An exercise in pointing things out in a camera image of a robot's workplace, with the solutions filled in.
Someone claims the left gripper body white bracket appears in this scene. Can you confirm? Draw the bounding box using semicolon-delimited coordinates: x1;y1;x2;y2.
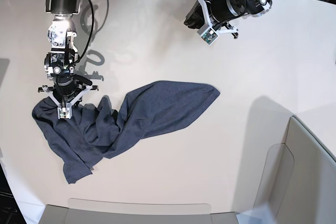
186;0;239;45

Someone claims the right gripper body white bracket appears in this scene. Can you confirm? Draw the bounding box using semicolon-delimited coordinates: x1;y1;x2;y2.
38;85;99;119

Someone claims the dark blue t-shirt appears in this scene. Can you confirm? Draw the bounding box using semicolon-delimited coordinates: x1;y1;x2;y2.
32;81;220;184

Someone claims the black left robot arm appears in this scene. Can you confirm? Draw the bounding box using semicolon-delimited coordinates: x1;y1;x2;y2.
184;0;272;45

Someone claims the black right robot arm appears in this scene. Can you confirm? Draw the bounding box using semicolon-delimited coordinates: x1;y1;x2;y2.
38;0;97;119

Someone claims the grey front partition panel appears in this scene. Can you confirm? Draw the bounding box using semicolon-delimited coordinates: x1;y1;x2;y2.
39;202;241;223

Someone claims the grey partition panel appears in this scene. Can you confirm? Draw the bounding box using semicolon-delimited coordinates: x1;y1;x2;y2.
39;202;241;223
253;115;336;224

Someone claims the grey right side partition panel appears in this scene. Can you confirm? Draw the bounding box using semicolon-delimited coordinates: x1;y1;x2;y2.
253;115;336;224

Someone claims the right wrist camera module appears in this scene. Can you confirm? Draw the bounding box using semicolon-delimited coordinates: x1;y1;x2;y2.
57;106;72;119

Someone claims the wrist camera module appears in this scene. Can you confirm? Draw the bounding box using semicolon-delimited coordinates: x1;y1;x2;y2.
57;106;72;119
197;27;218;45

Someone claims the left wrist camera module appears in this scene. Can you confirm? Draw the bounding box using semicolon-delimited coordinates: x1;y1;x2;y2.
197;27;218;45

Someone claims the clear acrylic right panel bracket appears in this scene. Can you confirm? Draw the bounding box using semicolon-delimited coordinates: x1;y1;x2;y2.
254;143;295;215

